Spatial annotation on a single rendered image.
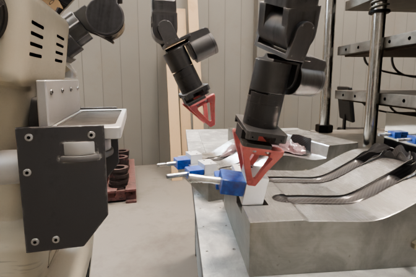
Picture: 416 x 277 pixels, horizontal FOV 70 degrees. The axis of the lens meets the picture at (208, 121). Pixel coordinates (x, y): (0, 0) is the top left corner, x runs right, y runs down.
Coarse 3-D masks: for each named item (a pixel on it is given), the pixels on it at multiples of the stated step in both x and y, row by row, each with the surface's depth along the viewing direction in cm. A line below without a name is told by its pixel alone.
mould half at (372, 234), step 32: (384, 160) 62; (288, 192) 57; (320, 192) 58; (384, 192) 52; (256, 224) 45; (288, 224) 45; (320, 224) 46; (352, 224) 46; (384, 224) 47; (256, 256) 45; (288, 256) 46; (320, 256) 46; (352, 256) 47; (384, 256) 47
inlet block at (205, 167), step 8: (200, 160) 81; (208, 160) 81; (184, 168) 80; (192, 168) 78; (200, 168) 78; (208, 168) 78; (216, 168) 79; (168, 176) 76; (176, 176) 77; (184, 176) 78
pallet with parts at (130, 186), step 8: (120, 152) 342; (128, 152) 349; (120, 160) 303; (128, 160) 312; (120, 168) 279; (128, 168) 313; (112, 176) 268; (120, 176) 268; (128, 176) 278; (112, 184) 269; (120, 184) 269; (128, 184) 278; (112, 192) 262; (120, 192) 268; (128, 192) 270; (112, 200) 267; (128, 200) 268; (136, 200) 268
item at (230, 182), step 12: (252, 168) 52; (192, 180) 50; (204, 180) 51; (216, 180) 51; (228, 180) 49; (240, 180) 50; (264, 180) 49; (228, 192) 50; (240, 192) 50; (252, 192) 50; (264, 192) 50; (252, 204) 50
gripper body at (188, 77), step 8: (192, 64) 72; (184, 72) 70; (192, 72) 71; (176, 80) 72; (184, 80) 71; (192, 80) 71; (200, 80) 73; (184, 88) 72; (192, 88) 71; (200, 88) 69; (208, 88) 70; (184, 96) 69; (192, 96) 69
